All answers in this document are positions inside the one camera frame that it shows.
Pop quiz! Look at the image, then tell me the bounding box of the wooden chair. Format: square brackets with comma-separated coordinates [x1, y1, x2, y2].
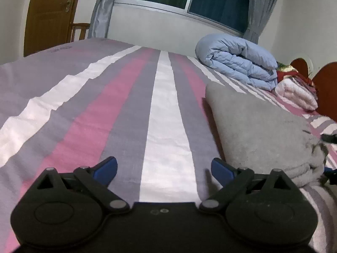
[71, 22, 90, 42]

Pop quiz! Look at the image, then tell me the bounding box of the grey towel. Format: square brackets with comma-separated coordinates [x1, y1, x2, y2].
[205, 82, 328, 188]

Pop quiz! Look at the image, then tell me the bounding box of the striped pillow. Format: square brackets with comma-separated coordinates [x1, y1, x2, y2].
[308, 114, 337, 137]

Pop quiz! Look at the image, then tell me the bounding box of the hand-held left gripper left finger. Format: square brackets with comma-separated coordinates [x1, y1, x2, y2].
[36, 156, 130, 213]

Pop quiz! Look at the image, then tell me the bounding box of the grey curtain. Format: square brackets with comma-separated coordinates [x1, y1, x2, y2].
[242, 0, 285, 44]
[88, 0, 122, 39]

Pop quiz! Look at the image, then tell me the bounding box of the white folded quilt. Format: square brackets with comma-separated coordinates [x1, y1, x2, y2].
[274, 78, 319, 111]

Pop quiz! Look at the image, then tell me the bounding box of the light blue folded duvet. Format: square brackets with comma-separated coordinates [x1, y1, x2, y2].
[195, 34, 279, 91]

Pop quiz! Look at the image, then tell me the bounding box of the red folded blanket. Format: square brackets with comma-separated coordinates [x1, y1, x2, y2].
[276, 63, 318, 95]

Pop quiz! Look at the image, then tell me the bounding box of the red-brown wooden headboard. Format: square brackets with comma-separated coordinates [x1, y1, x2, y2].
[290, 57, 337, 124]

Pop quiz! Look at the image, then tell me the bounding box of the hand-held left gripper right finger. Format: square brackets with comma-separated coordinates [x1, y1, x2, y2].
[199, 157, 297, 213]

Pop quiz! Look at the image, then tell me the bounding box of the brown wooden door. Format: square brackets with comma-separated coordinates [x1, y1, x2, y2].
[24, 0, 85, 58]

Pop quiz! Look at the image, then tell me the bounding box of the aluminium frame window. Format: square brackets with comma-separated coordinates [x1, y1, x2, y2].
[113, 0, 252, 35]

